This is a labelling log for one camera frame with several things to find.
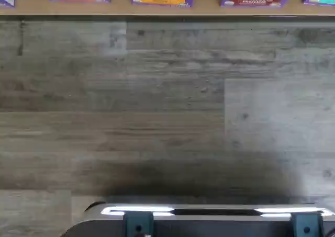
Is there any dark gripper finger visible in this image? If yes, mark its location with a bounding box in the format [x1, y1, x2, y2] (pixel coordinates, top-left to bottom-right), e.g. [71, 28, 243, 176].
[291, 212, 325, 237]
[124, 211, 154, 237]

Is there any wooden shelf board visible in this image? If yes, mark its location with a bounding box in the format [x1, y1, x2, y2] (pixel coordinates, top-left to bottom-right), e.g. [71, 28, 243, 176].
[0, 0, 335, 17]

